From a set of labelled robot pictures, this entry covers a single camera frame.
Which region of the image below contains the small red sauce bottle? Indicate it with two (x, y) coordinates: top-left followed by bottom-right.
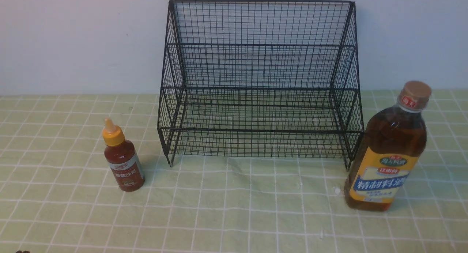
(102, 118), (146, 192)

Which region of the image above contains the large amber cooking wine bottle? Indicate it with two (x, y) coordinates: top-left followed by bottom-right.
(344, 81), (432, 212)

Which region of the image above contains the green checkered tablecloth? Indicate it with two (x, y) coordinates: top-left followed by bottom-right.
(0, 90), (468, 253)

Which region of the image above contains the black wire mesh rack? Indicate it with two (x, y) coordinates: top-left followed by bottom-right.
(157, 0), (364, 171)

